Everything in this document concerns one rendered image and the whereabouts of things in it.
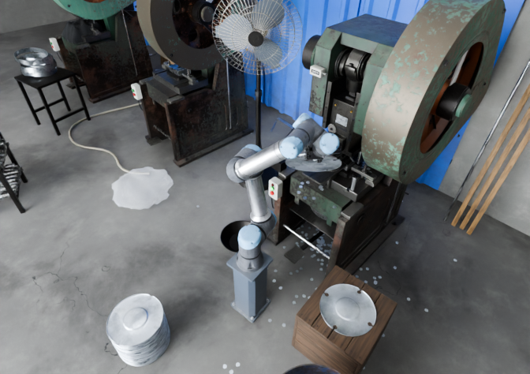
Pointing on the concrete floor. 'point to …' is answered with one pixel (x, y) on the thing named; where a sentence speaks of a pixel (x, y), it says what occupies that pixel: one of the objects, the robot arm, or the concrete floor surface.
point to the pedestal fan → (251, 32)
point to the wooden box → (334, 342)
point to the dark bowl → (229, 233)
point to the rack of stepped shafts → (10, 175)
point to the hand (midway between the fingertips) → (314, 155)
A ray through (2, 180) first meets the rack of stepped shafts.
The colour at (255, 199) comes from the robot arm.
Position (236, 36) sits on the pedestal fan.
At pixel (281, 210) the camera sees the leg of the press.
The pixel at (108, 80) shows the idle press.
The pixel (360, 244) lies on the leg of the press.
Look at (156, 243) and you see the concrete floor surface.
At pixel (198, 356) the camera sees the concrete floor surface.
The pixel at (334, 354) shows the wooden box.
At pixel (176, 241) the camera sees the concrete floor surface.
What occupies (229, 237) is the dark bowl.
